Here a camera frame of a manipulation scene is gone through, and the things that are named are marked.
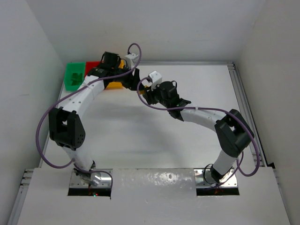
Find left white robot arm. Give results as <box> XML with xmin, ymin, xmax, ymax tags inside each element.
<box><xmin>48</xmin><ymin>52</ymin><xmax>141</xmax><ymax>174</ymax></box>

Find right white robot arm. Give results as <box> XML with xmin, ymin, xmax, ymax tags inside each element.
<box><xmin>142</xmin><ymin>81</ymin><xmax>254</xmax><ymax>184</ymax></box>

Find yellow plastic bin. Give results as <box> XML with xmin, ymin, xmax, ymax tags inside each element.
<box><xmin>104</xmin><ymin>59</ymin><xmax>126</xmax><ymax>90</ymax></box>

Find red plastic bin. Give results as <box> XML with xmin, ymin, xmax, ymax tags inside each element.
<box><xmin>85</xmin><ymin>61</ymin><xmax>100</xmax><ymax>76</ymax></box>

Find green plastic bin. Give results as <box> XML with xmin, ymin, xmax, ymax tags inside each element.
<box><xmin>64</xmin><ymin>62</ymin><xmax>86</xmax><ymax>91</ymax></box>

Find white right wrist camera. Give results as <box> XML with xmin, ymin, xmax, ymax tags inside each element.
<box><xmin>148</xmin><ymin>71</ymin><xmax>162</xmax><ymax>90</ymax></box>

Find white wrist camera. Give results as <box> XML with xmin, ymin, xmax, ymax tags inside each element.
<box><xmin>124</xmin><ymin>53</ymin><xmax>139</xmax><ymax>69</ymax></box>
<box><xmin>148</xmin><ymin>71</ymin><xmax>162</xmax><ymax>90</ymax></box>

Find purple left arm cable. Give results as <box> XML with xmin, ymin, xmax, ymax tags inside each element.
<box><xmin>35</xmin><ymin>43</ymin><xmax>142</xmax><ymax>188</ymax></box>

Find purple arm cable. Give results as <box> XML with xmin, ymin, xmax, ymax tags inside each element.
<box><xmin>136</xmin><ymin>77</ymin><xmax>261</xmax><ymax>177</ymax></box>
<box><xmin>35</xmin><ymin>43</ymin><xmax>142</xmax><ymax>188</ymax></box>

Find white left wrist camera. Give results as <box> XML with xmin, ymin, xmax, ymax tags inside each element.
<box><xmin>124</xmin><ymin>53</ymin><xmax>139</xmax><ymax>69</ymax></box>

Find aluminium frame rail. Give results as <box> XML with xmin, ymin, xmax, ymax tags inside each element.
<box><xmin>228</xmin><ymin>63</ymin><xmax>268</xmax><ymax>166</ymax></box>

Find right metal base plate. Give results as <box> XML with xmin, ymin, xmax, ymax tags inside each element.
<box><xmin>194</xmin><ymin>168</ymin><xmax>238</xmax><ymax>188</ymax></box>

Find metal base plate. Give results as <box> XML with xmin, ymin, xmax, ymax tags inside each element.
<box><xmin>69</xmin><ymin>169</ymin><xmax>113</xmax><ymax>188</ymax></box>
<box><xmin>194</xmin><ymin>168</ymin><xmax>238</xmax><ymax>188</ymax></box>

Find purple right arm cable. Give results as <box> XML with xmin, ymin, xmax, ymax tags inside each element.
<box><xmin>136</xmin><ymin>77</ymin><xmax>261</xmax><ymax>177</ymax></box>

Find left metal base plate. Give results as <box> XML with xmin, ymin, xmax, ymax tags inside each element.
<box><xmin>69</xmin><ymin>169</ymin><xmax>113</xmax><ymax>188</ymax></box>

